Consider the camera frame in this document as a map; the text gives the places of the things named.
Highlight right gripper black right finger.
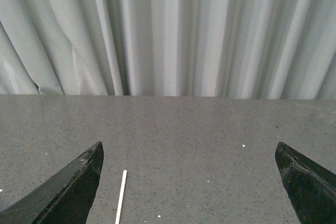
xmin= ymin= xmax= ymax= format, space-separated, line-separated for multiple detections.
xmin=275 ymin=142 xmax=335 ymax=223

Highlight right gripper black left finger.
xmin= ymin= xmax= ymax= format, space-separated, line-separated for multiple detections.
xmin=1 ymin=142 xmax=103 ymax=223

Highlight white chopstick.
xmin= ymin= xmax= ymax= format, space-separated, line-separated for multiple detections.
xmin=115 ymin=170 xmax=128 ymax=224

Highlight grey curtain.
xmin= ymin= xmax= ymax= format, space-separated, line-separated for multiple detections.
xmin=1 ymin=0 xmax=335 ymax=100

